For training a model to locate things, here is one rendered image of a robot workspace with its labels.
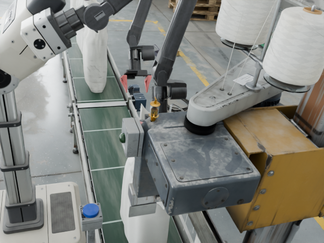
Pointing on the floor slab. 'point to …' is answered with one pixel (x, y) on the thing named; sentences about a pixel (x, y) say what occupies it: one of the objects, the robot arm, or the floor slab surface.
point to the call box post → (90, 236)
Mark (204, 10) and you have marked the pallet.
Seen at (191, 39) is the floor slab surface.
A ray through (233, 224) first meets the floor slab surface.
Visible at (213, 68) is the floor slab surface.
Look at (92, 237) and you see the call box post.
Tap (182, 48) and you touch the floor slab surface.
